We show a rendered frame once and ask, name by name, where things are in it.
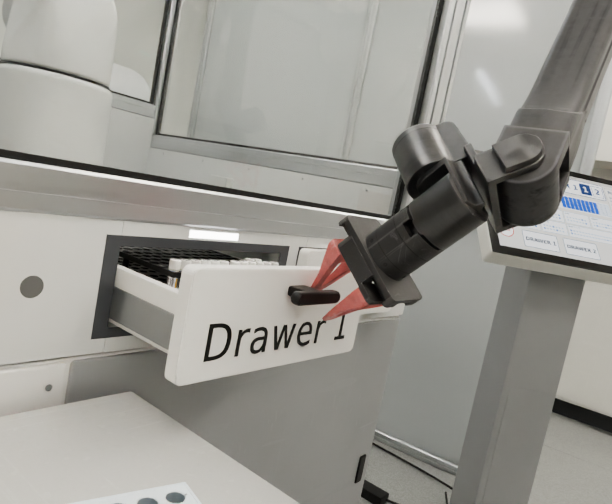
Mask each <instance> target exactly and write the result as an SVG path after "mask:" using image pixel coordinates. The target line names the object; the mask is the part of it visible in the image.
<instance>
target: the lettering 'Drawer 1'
mask: <svg viewBox="0 0 612 504"><path fill-rule="evenodd" d="M344 318H345V315H343V316H342V320H341V325H340V330H339V335H338V336H336V337H334V340H338V339H344V335H342V336H341V333H342V328H343V323H344ZM320 322H321V321H318V324H317V329H316V334H315V339H314V343H316V342H317V337H318V332H319V328H320V326H321V325H322V324H323V323H325V324H326V321H324V320H323V321H322V322H321V323H320ZM306 325H309V328H310V329H309V331H307V332H301V331H302V329H303V327H304V326H306ZM295 327H296V324H293V327H292V330H291V332H290V335H289V338H288V341H287V325H284V326H283V329H282V331H281V334H280V337H279V340H278V342H277V326H274V350H278V347H279V344H280V342H281V339H282V336H283V333H284V331H285V336H284V348H288V346H289V343H290V340H291V338H292V335H293V332H294V329H295ZM214 328H224V329H226V331H227V342H226V345H225V348H224V350H223V351H222V352H221V353H220V354H218V355H216V356H211V357H209V351H210V346H211V340H212V335H213V329H214ZM242 331H243V330H239V333H238V339H237V344H236V349H235V355H234V357H236V356H238V353H239V347H240V342H241V338H242V336H243V335H244V334H245V333H248V332H249V333H250V331H251V328H248V329H246V330H244V331H243V332H242ZM258 331H264V333H265V335H264V336H263V337H257V338H255V339H254V340H253V341H252V343H251V346H250V352H251V353H252V354H257V353H259V352H260V351H261V350H262V351H261V352H265V347H266V342H267V337H268V330H267V328H265V327H259V328H257V329H255V331H254V334H255V333H256V332H258ZM307 334H312V324H311V323H310V322H305V323H303V324H302V325H301V327H300V329H299V331H298V335H297V343H298V344H299V345H300V346H305V345H307V344H309V341H310V340H308V341H307V342H304V343H302V342H301V341H300V335H307ZM231 337H232V331H231V328H230V326H229V325H227V324H224V323H217V324H210V327H209V332H208V338H207V344H206V349H205V355H204V360H203V362H207V361H212V360H216V359H219V358H221V357H222V356H223V355H225V353H226V352H227V351H228V349H229V346H230V343H231ZM259 340H263V344H262V346H261V347H260V349H258V350H254V344H255V342H257V341H259Z"/></svg>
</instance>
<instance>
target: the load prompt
mask: <svg viewBox="0 0 612 504"><path fill-rule="evenodd" d="M565 193H570V194H574V195H579V196H584V197H588V198H593V199H597V200H602V201H607V200H606V197H605V194H604V191H603V188H602V186H599V185H594V184H590V183H586V182H581V181H577V180H572V179H569V182H568V185H567V187H566V190H565Z"/></svg>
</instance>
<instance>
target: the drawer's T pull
mask: <svg viewBox="0 0 612 504"><path fill-rule="evenodd" d="M288 295H289V296H290V297H291V302H292V303H293V304H295V305H297V306H306V305H320V304H333V303H337V302H338V301H339V300H340V293H339V292H338V291H336V290H318V289H315V288H312V287H309V286H306V285H293V286H289V289H288Z"/></svg>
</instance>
